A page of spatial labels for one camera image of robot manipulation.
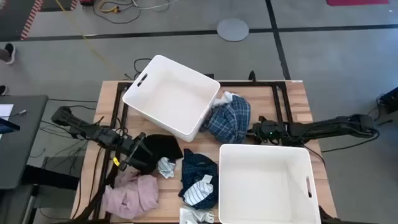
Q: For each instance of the black hazard-edged floor mat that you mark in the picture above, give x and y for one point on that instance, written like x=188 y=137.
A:
x=59 y=3
x=15 y=15

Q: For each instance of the black desk base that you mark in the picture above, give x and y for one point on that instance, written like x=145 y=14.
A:
x=49 y=177

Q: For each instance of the black desk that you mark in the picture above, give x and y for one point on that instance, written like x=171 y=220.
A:
x=21 y=146

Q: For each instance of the plain white cloth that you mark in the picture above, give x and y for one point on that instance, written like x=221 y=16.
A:
x=223 y=99

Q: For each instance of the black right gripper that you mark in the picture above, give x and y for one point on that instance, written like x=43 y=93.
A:
x=267 y=130

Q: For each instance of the blue tablet device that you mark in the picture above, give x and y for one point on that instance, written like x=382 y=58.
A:
x=7 y=127

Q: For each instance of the grey pen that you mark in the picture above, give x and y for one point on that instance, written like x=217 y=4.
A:
x=20 y=112

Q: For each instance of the white dark-striped sock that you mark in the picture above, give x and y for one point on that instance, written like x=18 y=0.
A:
x=197 y=191

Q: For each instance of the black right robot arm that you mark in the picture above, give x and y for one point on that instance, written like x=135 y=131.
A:
x=326 y=127

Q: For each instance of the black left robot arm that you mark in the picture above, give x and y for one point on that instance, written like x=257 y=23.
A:
x=77 y=124

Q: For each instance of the white plastic storage bin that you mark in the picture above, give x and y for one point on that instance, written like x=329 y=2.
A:
x=264 y=186
x=174 y=96

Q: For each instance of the person's shoe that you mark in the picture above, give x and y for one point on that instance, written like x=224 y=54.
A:
x=12 y=51
x=2 y=90

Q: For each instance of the red box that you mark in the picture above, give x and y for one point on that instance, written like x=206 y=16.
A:
x=87 y=2

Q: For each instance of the red floor mat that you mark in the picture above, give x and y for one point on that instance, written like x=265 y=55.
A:
x=357 y=2

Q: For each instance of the pale striped cloth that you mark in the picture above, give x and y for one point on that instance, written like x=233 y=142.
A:
x=166 y=168

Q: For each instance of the white paper sheet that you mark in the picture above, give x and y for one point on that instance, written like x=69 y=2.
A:
x=5 y=110

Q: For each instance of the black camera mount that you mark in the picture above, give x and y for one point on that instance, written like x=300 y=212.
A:
x=252 y=76

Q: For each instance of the blue plaid shirt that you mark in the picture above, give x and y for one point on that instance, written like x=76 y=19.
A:
x=230 y=121

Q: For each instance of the navy dotted cloth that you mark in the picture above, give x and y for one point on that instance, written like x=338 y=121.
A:
x=196 y=165

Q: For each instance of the black equipment box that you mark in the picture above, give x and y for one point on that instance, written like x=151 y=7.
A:
x=390 y=99

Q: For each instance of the black cloth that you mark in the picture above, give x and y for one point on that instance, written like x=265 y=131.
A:
x=164 y=146

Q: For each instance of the pink cloth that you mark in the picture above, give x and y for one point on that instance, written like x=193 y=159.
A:
x=133 y=196

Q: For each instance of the grey round floor disc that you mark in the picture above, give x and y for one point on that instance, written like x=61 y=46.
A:
x=232 y=29

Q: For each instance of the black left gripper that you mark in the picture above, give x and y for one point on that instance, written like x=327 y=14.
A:
x=129 y=149

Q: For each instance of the black bar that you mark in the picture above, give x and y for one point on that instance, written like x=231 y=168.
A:
x=209 y=76

